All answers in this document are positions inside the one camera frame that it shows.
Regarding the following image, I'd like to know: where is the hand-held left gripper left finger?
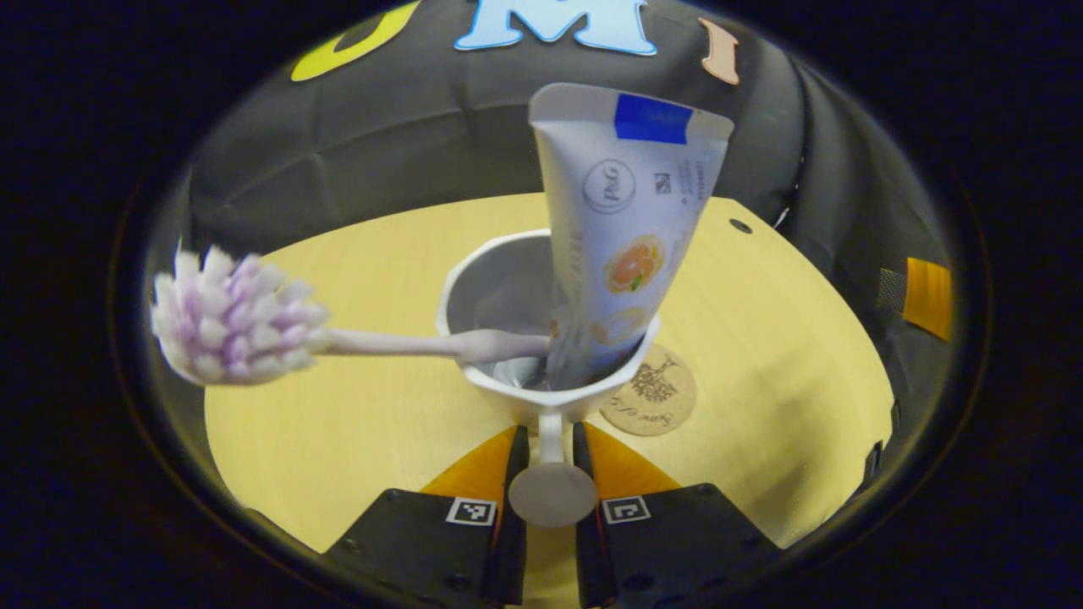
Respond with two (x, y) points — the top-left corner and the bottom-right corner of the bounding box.
(326, 425), (531, 609)

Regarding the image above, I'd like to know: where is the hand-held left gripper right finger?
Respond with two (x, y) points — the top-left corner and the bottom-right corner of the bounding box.
(573, 421), (783, 609)

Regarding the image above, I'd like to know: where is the round cork coaster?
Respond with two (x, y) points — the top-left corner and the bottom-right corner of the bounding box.
(599, 343), (698, 438)

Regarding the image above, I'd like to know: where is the white cup with wooden handle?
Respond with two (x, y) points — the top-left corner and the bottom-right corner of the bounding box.
(435, 228), (661, 529)

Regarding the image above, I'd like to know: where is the pink white toothbrush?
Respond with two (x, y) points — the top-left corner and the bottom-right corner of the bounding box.
(151, 245), (555, 388)

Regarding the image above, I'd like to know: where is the white toothpaste tube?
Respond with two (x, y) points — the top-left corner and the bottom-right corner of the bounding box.
(529, 82), (735, 392)

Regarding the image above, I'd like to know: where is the black backdrop cloth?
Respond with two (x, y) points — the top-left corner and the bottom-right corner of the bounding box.
(186, 0), (953, 441)

